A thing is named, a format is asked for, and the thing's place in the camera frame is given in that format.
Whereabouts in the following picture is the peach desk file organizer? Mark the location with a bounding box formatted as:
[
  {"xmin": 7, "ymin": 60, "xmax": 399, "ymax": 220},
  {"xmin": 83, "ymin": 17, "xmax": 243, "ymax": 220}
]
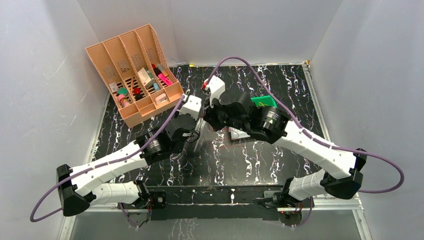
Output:
[{"xmin": 86, "ymin": 24, "xmax": 184, "ymax": 128}]

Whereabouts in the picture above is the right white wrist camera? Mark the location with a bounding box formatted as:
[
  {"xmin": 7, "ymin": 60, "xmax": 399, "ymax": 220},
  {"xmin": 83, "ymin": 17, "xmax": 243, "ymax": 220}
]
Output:
[{"xmin": 202, "ymin": 75, "xmax": 226, "ymax": 107}]

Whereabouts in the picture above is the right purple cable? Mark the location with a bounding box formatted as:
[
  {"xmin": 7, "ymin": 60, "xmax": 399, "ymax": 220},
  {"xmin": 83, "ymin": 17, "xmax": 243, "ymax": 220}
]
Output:
[{"xmin": 205, "ymin": 56, "xmax": 405, "ymax": 194}]

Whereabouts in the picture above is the purple cable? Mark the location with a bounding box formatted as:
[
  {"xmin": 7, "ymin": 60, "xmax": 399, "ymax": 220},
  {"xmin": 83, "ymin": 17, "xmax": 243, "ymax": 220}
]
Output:
[
  {"xmin": 29, "ymin": 94, "xmax": 188, "ymax": 223},
  {"xmin": 205, "ymin": 56, "xmax": 405, "ymax": 194}
]

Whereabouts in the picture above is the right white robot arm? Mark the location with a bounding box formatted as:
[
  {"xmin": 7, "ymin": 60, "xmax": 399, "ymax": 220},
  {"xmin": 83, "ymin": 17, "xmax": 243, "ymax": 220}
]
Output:
[{"xmin": 203, "ymin": 90, "xmax": 363, "ymax": 207}]

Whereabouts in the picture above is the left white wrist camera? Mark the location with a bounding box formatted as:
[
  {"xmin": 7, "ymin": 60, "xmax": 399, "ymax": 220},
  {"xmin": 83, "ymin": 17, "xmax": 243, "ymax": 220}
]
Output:
[{"xmin": 179, "ymin": 94, "xmax": 202, "ymax": 120}]

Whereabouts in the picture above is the white label box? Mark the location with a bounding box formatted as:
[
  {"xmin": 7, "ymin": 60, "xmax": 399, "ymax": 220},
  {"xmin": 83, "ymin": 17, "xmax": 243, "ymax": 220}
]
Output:
[{"xmin": 137, "ymin": 68, "xmax": 154, "ymax": 89}]

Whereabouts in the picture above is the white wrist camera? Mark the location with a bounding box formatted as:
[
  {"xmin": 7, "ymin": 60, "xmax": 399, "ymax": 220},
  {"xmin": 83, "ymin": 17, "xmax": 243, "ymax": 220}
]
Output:
[
  {"xmin": 202, "ymin": 75, "xmax": 226, "ymax": 107},
  {"xmin": 179, "ymin": 94, "xmax": 202, "ymax": 120}
]

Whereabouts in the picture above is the green plastic bin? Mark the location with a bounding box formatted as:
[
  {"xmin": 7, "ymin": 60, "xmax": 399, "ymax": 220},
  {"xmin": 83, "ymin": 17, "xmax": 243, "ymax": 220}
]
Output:
[{"xmin": 251, "ymin": 95, "xmax": 278, "ymax": 108}]

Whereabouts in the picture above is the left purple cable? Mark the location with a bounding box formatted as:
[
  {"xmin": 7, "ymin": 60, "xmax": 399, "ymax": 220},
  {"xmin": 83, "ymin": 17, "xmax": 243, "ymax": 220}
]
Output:
[{"xmin": 29, "ymin": 94, "xmax": 188, "ymax": 223}]

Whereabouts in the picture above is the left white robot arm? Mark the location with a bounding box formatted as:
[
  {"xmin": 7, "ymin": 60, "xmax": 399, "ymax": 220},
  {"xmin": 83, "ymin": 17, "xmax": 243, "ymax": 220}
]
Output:
[{"xmin": 56, "ymin": 113, "xmax": 197, "ymax": 217}]

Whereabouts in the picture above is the white plastic bin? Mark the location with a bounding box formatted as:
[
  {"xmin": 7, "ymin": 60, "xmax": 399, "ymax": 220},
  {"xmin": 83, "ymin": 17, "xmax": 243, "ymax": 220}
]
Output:
[{"xmin": 228, "ymin": 127, "xmax": 252, "ymax": 141}]

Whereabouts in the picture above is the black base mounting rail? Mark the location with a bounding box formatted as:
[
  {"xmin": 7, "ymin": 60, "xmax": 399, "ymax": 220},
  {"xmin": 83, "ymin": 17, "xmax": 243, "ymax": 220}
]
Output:
[{"xmin": 147, "ymin": 185, "xmax": 302, "ymax": 221}]

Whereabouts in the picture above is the white perforated filament spool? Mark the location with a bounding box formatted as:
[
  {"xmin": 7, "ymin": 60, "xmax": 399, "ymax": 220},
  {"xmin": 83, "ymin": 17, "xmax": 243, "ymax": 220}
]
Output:
[{"xmin": 193, "ymin": 118, "xmax": 215, "ymax": 152}]

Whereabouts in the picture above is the pink tape roll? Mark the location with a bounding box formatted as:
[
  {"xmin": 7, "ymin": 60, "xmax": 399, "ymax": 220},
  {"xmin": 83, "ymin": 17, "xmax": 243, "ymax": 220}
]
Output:
[{"xmin": 117, "ymin": 87, "xmax": 131, "ymax": 108}]

